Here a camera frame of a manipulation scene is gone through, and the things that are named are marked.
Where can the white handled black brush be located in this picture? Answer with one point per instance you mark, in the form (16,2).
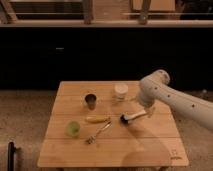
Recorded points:
(128,118)

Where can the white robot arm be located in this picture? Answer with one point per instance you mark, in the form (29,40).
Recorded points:
(155,87)

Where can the clear glass jar white lid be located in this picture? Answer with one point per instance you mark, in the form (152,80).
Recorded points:
(120,90)

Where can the dark metal cup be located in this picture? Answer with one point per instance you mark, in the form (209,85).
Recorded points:
(90,100)

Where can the yellow banana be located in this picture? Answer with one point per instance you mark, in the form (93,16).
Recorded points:
(97,119)

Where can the wooden folding table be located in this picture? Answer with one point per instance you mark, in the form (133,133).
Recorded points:
(148,141)

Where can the green cup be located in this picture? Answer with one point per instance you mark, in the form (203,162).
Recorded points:
(72,129)

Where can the metal fork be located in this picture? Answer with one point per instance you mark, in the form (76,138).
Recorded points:
(93,137)

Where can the black object at floor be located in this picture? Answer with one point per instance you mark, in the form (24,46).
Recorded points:
(11,152)

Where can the wooden railing bench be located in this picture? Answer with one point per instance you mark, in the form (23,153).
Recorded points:
(106,13)

